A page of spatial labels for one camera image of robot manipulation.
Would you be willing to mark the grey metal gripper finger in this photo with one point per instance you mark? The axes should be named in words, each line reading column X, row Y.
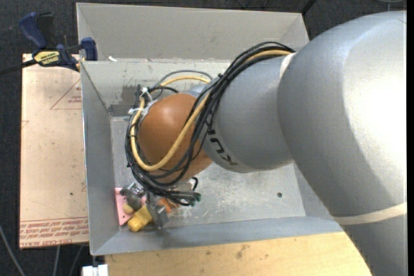
column 159, row 216
column 133, row 197

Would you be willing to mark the small orange thing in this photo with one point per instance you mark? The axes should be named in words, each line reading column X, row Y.
column 167, row 203

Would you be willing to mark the pink flat triangular piece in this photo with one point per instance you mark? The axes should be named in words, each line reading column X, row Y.
column 121, row 208

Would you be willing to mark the yellow plastic toy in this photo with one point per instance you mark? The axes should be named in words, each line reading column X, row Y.
column 139, row 220

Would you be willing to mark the brown cardboard board, red print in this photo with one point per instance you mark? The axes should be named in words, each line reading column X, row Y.
column 48, row 152

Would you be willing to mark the small white thing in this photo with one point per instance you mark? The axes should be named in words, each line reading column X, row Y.
column 112, row 59

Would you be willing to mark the grey metal bin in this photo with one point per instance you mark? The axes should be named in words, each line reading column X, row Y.
column 181, row 32

